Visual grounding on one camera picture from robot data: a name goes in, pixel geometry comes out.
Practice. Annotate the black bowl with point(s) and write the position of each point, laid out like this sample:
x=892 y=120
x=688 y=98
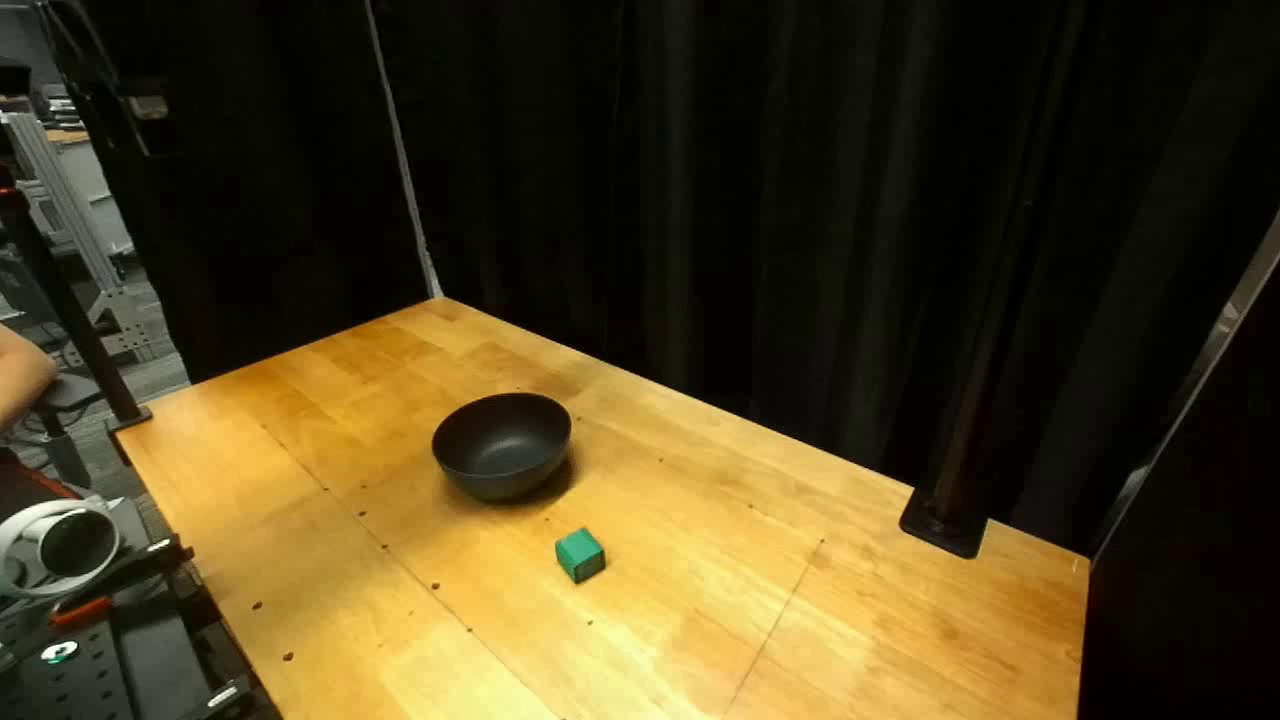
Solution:
x=503 y=447

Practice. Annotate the green cube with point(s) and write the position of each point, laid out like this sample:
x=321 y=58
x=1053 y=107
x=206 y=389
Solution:
x=580 y=553

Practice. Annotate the black curtain backdrop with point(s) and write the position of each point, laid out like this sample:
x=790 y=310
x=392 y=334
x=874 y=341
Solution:
x=776 y=206

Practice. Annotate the black vertical pole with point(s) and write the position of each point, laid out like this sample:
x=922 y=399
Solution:
x=953 y=505

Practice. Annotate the right black panel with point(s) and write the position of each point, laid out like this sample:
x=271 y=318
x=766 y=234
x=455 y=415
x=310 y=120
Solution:
x=1187 y=587

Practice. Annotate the black tripod leg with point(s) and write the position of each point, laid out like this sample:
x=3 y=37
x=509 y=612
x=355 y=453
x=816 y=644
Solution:
x=19 y=220

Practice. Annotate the white frame pole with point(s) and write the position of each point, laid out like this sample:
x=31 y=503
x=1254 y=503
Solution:
x=402 y=155

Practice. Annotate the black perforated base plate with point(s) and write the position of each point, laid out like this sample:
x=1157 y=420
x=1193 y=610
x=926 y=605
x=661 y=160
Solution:
x=120 y=661

